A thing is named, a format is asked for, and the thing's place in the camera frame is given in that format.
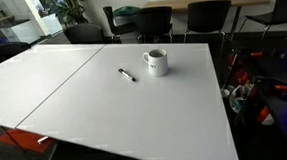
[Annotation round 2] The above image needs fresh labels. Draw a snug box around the white ceramic mug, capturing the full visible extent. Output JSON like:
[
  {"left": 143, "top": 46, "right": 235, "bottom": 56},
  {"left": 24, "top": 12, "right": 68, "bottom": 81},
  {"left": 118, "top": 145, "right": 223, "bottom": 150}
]
[{"left": 142, "top": 48, "right": 169, "bottom": 79}]

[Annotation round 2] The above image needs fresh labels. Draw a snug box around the black marker pen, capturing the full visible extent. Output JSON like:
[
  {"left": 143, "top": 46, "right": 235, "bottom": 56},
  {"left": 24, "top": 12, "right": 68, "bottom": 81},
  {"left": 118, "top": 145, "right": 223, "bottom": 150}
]
[{"left": 118, "top": 67, "right": 137, "bottom": 83}]

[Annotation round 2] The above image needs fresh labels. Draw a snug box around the black office chair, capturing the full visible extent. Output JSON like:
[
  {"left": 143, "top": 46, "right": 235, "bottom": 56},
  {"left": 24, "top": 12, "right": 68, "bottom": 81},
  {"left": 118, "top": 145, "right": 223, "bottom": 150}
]
[
  {"left": 181, "top": 0, "right": 235, "bottom": 50},
  {"left": 63, "top": 20, "right": 122, "bottom": 48},
  {"left": 134, "top": 5, "right": 175, "bottom": 45},
  {"left": 0, "top": 41, "right": 33, "bottom": 72},
  {"left": 237, "top": 0, "right": 287, "bottom": 42},
  {"left": 102, "top": 3, "right": 139, "bottom": 45}
]

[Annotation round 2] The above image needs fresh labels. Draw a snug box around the green bag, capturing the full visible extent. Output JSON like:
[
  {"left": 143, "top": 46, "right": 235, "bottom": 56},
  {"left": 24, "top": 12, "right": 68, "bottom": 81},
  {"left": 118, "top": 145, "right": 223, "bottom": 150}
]
[{"left": 112, "top": 5, "right": 142, "bottom": 18}]

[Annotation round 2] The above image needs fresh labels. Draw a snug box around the orange clamp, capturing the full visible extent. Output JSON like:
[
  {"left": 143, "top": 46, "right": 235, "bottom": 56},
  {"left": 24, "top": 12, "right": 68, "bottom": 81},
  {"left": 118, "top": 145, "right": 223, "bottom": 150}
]
[
  {"left": 273, "top": 82, "right": 287, "bottom": 93},
  {"left": 254, "top": 105, "right": 272, "bottom": 124},
  {"left": 248, "top": 51, "right": 264, "bottom": 59},
  {"left": 234, "top": 68, "right": 250, "bottom": 86}
]

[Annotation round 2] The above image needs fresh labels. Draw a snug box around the green potted plant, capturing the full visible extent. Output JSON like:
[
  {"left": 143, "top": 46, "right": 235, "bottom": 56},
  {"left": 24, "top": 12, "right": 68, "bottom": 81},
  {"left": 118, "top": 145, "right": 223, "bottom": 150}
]
[{"left": 46, "top": 0, "right": 89, "bottom": 27}]

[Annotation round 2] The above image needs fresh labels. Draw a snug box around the wooden table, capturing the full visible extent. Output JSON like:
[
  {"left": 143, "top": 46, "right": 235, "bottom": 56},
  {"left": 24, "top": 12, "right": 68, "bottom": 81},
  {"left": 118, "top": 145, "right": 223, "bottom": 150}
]
[{"left": 143, "top": 0, "right": 273, "bottom": 46}]

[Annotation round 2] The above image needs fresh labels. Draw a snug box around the white planter box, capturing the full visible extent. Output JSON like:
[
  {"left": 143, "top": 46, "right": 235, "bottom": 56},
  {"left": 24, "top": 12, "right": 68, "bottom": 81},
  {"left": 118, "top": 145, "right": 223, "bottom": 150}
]
[{"left": 40, "top": 13, "right": 65, "bottom": 36}]

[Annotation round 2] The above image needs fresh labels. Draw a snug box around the grey metal table leg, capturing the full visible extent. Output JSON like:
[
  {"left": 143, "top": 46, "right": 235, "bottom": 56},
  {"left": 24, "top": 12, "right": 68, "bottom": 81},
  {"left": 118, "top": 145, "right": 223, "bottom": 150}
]
[{"left": 38, "top": 142, "right": 60, "bottom": 160}]

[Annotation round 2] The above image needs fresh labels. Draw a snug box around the white low cabinet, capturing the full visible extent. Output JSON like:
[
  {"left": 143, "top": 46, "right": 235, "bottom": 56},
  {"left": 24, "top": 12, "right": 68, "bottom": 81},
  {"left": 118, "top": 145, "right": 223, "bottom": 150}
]
[{"left": 0, "top": 17, "right": 42, "bottom": 47}]

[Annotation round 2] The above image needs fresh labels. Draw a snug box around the red floor mat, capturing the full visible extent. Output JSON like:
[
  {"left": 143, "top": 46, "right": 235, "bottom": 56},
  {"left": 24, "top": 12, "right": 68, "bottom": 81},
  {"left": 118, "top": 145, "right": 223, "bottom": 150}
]
[{"left": 0, "top": 126, "right": 57, "bottom": 157}]

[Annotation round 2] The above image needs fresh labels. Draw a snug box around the black robot stand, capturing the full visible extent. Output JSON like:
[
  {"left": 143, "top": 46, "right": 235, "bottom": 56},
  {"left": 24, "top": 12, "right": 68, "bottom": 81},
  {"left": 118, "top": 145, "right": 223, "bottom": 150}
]
[{"left": 251, "top": 47, "right": 287, "bottom": 148}]

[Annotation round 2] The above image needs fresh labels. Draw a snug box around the white cable bundle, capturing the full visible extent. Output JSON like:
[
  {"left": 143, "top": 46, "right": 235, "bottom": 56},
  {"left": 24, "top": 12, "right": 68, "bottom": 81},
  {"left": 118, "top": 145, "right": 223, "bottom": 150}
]
[{"left": 222, "top": 82, "right": 254, "bottom": 115}]

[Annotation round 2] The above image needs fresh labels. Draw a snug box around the white table bracket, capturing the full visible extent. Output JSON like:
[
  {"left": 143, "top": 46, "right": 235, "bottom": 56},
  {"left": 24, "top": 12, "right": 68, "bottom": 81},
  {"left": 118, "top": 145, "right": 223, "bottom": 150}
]
[{"left": 36, "top": 135, "right": 50, "bottom": 145}]

